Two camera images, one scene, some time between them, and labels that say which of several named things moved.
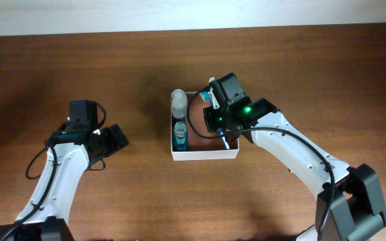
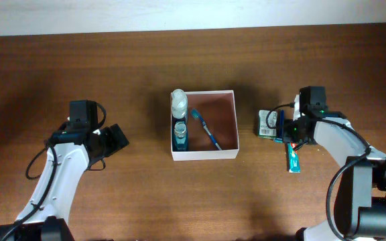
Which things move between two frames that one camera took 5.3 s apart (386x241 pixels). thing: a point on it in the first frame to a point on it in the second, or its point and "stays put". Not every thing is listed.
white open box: [202, 144] stays put
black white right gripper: [213, 122] to [289, 135]
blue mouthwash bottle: [180, 140] stays put
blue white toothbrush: [207, 96] to [196, 114]
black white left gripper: [114, 144] stays put
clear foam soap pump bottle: [179, 103] stays put
